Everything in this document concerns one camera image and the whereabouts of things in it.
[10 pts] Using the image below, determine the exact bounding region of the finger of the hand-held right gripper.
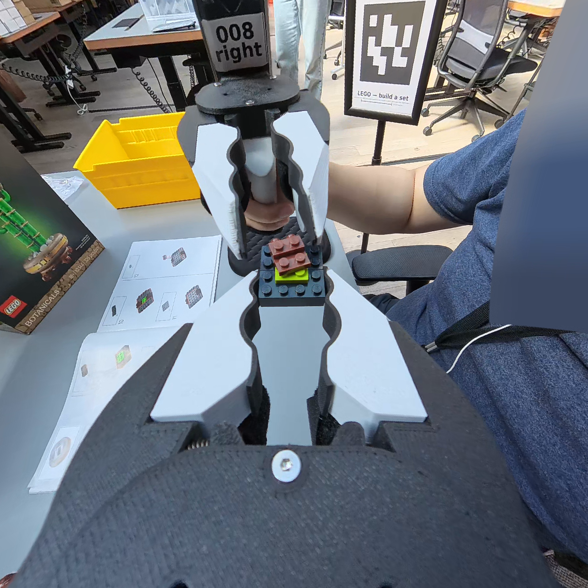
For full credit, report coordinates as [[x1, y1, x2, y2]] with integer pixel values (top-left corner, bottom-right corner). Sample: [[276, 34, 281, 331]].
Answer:
[[190, 123, 253, 262], [270, 110, 330, 247]]

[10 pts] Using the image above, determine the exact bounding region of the brown toy brick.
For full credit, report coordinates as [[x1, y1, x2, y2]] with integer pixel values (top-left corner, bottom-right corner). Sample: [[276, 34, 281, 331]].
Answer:
[[269, 233, 310, 277]]

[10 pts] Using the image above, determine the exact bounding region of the grey desk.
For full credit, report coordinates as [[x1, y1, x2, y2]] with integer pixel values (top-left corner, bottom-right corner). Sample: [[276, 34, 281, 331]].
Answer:
[[0, 171, 366, 572]]

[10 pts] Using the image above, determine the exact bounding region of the sign stand with marker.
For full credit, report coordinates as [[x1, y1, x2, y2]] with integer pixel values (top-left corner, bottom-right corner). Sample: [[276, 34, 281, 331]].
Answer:
[[344, 0, 448, 254]]

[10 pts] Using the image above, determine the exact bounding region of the black coiled cable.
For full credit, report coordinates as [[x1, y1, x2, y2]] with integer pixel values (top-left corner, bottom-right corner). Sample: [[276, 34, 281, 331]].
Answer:
[[0, 62, 70, 86], [132, 66, 176, 114]]

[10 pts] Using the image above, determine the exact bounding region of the person's right hand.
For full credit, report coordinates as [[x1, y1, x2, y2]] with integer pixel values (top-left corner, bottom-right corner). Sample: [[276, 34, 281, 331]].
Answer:
[[243, 201, 297, 232]]

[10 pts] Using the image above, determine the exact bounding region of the grey table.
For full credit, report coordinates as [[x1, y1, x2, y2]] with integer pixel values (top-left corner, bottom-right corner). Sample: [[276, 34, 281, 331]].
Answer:
[[84, 0, 217, 113]]

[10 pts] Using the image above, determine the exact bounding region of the black toy brick plate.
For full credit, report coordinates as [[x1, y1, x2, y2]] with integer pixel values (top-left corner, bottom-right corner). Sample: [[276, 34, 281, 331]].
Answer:
[[258, 243, 328, 307]]

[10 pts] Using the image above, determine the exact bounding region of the black quilted pad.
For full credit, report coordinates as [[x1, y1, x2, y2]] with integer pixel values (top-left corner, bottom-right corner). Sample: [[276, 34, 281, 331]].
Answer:
[[227, 216, 332, 277]]

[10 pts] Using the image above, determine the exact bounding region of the person's blue shirt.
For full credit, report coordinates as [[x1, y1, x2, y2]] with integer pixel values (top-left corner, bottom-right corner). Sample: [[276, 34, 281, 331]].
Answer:
[[386, 108, 588, 563]]

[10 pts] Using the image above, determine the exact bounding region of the white cord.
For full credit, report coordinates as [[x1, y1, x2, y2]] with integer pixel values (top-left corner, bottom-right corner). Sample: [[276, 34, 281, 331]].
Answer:
[[446, 324, 513, 373]]

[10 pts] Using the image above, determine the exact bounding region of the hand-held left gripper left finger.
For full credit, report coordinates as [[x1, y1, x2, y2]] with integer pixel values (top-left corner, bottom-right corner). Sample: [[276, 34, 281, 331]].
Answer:
[[150, 271, 263, 423]]

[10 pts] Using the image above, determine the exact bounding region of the person's right forearm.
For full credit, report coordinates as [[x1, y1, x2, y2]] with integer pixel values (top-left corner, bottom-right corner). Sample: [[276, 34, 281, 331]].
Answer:
[[325, 160, 462, 236]]

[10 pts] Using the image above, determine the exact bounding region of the grey mesh office chair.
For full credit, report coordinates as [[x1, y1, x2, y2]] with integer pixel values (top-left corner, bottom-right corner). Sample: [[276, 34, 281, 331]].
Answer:
[[423, 0, 552, 136]]

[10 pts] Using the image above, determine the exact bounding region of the stack of white boxes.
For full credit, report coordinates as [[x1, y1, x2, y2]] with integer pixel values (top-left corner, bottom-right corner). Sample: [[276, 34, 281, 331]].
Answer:
[[0, 7, 24, 36]]

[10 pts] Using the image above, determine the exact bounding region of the yellow plastic bin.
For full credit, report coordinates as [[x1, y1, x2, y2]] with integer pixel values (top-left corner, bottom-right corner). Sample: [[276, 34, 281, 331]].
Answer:
[[73, 111, 203, 209]]

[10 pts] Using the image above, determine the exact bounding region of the wood-edged table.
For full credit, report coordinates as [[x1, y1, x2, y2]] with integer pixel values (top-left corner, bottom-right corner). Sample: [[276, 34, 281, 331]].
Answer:
[[0, 11, 118, 152]]

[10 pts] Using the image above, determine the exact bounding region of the black strap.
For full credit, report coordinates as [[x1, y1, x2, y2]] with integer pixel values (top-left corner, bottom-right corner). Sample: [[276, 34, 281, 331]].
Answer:
[[425, 301, 588, 354]]

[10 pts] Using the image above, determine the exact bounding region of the clear plastic bag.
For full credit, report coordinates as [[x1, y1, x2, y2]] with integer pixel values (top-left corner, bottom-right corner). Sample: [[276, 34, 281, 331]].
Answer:
[[41, 174, 85, 203]]

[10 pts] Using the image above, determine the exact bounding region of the clear plastic bin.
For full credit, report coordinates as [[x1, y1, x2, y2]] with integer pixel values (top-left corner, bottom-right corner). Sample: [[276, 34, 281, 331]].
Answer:
[[138, 0, 196, 22]]

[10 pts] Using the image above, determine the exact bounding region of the black toy set box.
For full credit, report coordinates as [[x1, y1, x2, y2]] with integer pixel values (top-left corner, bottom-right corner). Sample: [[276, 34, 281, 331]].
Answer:
[[0, 133, 105, 335]]

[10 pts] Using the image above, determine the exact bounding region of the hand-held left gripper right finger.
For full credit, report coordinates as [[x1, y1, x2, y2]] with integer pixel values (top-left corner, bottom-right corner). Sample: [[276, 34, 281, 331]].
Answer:
[[321, 266, 430, 444]]

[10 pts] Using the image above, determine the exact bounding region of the black chair armrest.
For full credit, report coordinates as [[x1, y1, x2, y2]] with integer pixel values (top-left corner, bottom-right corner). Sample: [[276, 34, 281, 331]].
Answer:
[[351, 245, 454, 295]]

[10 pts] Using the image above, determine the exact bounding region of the white instruction booklet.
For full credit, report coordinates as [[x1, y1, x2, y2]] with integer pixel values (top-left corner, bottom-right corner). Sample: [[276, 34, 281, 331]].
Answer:
[[28, 235, 222, 494]]

